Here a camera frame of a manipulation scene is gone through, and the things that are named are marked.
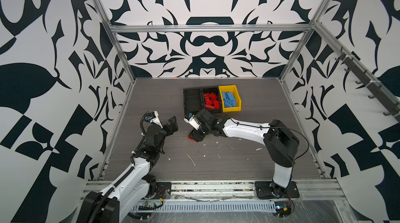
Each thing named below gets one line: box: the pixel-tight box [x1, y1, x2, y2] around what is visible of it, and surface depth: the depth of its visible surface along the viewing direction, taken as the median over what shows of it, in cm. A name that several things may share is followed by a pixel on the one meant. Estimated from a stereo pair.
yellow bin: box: [218, 84, 242, 113], surface depth 104 cm
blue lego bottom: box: [221, 91, 237, 108], surface depth 105 cm
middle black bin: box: [202, 85, 223, 114], surface depth 106 cm
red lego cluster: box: [203, 92, 220, 109], surface depth 107 cm
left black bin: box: [182, 87, 205, 116], surface depth 108 cm
